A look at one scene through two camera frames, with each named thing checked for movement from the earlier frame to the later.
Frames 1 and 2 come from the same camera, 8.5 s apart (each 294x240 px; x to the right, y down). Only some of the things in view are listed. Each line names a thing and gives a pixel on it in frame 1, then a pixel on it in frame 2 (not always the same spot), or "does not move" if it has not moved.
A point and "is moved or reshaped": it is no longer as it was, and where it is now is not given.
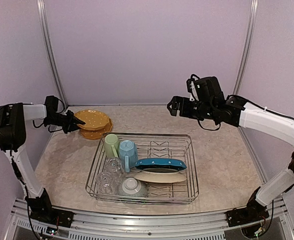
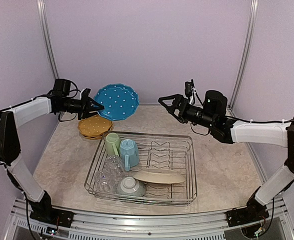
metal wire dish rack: x=151 y=168 does not move
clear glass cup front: x=107 y=183 does not move
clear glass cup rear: x=112 y=167 does not move
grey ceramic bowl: x=132 y=186 does not move
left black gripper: x=70 y=125 to x=85 y=106
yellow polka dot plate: x=93 y=119 is moved or reshaped
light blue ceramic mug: x=128 y=154 does not move
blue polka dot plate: x=160 y=163 to x=120 y=101
